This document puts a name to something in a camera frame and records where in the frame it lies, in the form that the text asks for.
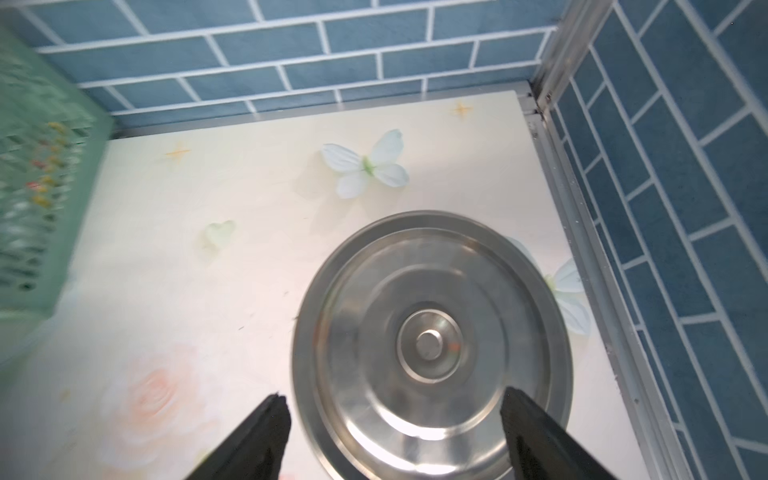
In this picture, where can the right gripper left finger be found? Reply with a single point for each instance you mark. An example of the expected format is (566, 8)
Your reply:
(255, 449)

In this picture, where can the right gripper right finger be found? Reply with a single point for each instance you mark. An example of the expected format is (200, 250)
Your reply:
(539, 448)

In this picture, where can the steel pot lid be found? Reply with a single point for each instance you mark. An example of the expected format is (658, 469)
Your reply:
(406, 340)

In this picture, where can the green file organizer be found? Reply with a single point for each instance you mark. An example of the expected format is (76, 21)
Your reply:
(53, 137)

